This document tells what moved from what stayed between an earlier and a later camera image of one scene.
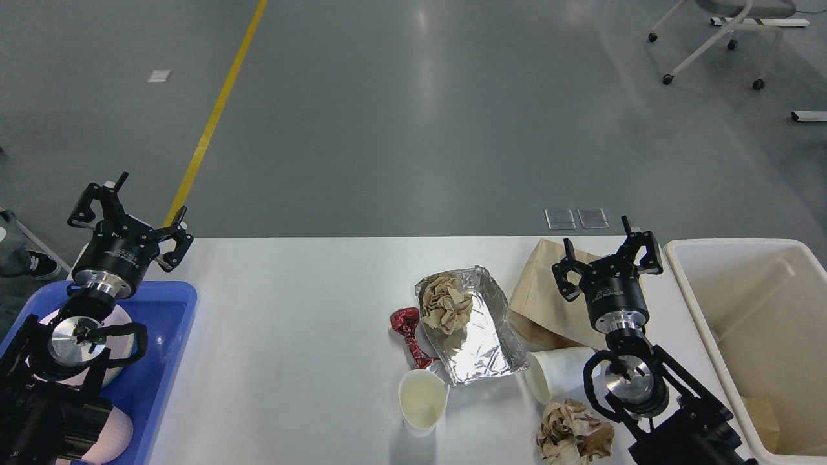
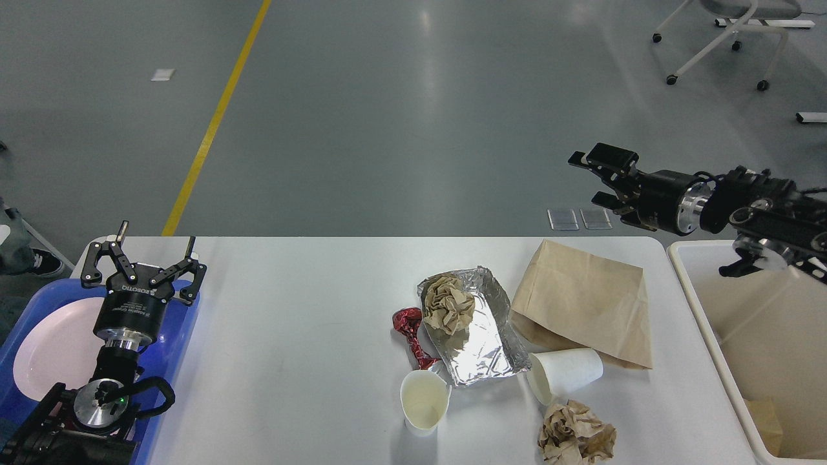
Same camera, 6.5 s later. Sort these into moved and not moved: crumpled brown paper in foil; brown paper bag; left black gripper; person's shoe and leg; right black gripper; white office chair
Moved: left black gripper; right black gripper
Not moved: brown paper bag; white office chair; person's shoe and leg; crumpled brown paper in foil
